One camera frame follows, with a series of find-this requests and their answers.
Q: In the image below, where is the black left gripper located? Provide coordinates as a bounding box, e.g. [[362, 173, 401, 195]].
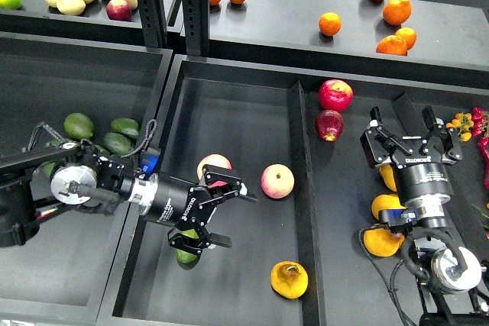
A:
[[147, 164, 258, 255]]

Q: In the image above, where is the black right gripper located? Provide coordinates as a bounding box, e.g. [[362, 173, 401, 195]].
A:
[[360, 105, 462, 208]]

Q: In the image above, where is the green avocado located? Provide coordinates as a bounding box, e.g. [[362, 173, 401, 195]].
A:
[[63, 112, 95, 140], [102, 132, 134, 157], [40, 140, 60, 179], [111, 118, 140, 140], [175, 229, 199, 264]]

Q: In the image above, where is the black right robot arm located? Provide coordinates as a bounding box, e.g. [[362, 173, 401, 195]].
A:
[[358, 106, 488, 325]]

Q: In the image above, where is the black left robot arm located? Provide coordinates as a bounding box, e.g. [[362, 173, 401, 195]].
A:
[[1, 124, 257, 256]]

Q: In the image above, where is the yellow pear with stem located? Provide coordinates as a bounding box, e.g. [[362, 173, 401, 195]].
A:
[[378, 164, 397, 192]]

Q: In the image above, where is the green avocado top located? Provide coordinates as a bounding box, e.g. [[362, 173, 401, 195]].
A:
[[63, 112, 95, 140]]

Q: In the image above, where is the pale yellow pear front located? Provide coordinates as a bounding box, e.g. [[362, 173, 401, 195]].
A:
[[57, 0, 86, 16]]

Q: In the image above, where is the pink apple left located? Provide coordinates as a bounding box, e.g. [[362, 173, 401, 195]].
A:
[[196, 153, 232, 179]]

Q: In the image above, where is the pink apple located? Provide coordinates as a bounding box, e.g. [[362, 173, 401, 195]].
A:
[[196, 153, 232, 179], [261, 164, 295, 199]]

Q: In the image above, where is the orange cherry tomato bunch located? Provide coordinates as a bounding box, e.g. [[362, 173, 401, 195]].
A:
[[445, 112, 474, 142]]

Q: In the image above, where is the pink apple right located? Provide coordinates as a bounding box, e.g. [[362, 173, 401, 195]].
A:
[[261, 164, 295, 199]]

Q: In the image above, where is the dark red apple lower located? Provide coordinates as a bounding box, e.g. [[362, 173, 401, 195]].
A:
[[315, 110, 344, 142]]

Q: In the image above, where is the red apple upper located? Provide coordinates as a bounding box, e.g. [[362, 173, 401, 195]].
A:
[[319, 79, 354, 112]]

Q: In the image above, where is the orange on shelf front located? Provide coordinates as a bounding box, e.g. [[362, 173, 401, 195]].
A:
[[376, 35, 408, 56]]

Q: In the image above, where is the orange on shelf right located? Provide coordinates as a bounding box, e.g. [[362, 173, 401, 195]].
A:
[[395, 27, 417, 50]]

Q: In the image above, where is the large orange on shelf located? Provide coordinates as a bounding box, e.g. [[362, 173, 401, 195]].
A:
[[383, 0, 412, 26]]

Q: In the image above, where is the orange on shelf middle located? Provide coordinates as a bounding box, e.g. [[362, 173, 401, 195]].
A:
[[319, 12, 342, 37]]

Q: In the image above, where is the black tray divider left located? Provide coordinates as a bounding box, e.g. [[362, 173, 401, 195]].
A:
[[287, 82, 326, 325]]

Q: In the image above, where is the red apple on shelf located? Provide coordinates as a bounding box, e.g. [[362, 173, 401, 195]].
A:
[[106, 0, 132, 21]]

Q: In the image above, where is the black shelf post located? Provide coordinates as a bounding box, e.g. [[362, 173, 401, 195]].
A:
[[138, 0, 210, 56]]

